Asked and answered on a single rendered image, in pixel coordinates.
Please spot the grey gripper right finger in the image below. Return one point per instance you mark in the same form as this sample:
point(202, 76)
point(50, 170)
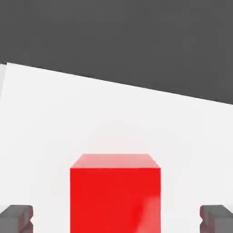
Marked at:
point(218, 220)

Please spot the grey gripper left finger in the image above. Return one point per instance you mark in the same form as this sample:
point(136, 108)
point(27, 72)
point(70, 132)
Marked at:
point(14, 218)

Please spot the small red cube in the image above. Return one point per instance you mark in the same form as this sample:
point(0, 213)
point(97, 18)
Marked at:
point(114, 196)

